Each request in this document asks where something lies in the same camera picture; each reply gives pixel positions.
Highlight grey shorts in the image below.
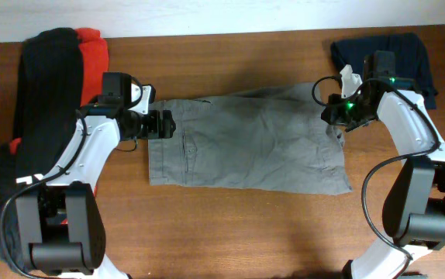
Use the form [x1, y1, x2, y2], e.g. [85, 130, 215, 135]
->
[148, 83, 352, 195]

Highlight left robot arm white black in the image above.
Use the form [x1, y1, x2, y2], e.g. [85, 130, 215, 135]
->
[0, 72, 176, 279]

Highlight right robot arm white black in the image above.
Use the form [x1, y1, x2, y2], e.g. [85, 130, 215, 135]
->
[321, 50, 445, 279]

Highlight folded navy blue garment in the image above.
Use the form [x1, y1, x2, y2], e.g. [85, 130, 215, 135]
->
[330, 33, 438, 109]

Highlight red t-shirt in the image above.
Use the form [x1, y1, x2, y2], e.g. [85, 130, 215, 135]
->
[10, 28, 109, 183]

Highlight black t-shirt white lettering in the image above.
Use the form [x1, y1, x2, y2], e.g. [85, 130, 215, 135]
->
[0, 28, 84, 260]

